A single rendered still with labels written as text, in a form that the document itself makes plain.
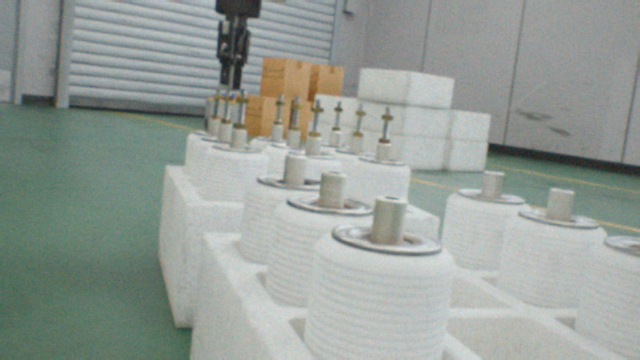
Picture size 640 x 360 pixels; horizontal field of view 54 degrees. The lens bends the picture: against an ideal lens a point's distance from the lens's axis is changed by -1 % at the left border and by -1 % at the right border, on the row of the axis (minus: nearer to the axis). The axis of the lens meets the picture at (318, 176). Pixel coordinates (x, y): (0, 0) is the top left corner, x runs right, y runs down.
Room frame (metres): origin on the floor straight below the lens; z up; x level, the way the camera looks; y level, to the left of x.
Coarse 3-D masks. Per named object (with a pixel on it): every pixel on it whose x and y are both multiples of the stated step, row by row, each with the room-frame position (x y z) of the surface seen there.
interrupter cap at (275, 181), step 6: (258, 180) 0.63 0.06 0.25; (264, 180) 0.63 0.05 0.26; (270, 180) 0.64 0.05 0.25; (276, 180) 0.66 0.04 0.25; (306, 180) 0.67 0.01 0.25; (312, 180) 0.68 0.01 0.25; (318, 180) 0.67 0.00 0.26; (270, 186) 0.62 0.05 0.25; (276, 186) 0.62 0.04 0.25; (282, 186) 0.61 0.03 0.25; (288, 186) 0.61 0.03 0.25; (294, 186) 0.61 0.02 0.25; (300, 186) 0.62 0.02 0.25; (306, 186) 0.62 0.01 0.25; (312, 186) 0.63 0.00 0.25; (318, 186) 0.63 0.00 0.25
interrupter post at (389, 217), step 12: (384, 204) 0.42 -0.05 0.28; (396, 204) 0.42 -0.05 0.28; (384, 216) 0.42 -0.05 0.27; (396, 216) 0.42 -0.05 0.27; (372, 228) 0.42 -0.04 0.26; (384, 228) 0.42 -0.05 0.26; (396, 228) 0.42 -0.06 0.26; (372, 240) 0.42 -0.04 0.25; (384, 240) 0.42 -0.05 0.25; (396, 240) 0.42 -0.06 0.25
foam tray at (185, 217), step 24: (168, 168) 1.18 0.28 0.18; (168, 192) 1.12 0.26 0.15; (192, 192) 0.95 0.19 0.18; (168, 216) 1.08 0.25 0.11; (192, 216) 0.86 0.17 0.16; (216, 216) 0.87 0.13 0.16; (240, 216) 0.88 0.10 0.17; (408, 216) 0.96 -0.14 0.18; (432, 216) 0.98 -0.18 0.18; (168, 240) 1.05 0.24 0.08; (192, 240) 0.86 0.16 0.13; (168, 264) 1.02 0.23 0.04; (192, 264) 0.86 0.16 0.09; (168, 288) 0.99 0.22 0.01; (192, 288) 0.86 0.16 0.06; (192, 312) 0.86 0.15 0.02
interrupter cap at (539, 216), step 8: (520, 216) 0.61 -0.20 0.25; (528, 216) 0.60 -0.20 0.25; (536, 216) 0.60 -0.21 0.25; (544, 216) 0.63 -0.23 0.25; (576, 216) 0.64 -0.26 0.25; (552, 224) 0.58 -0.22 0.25; (560, 224) 0.58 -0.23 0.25; (568, 224) 0.58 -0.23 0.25; (576, 224) 0.58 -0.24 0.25; (584, 224) 0.59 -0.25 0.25; (592, 224) 0.59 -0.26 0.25
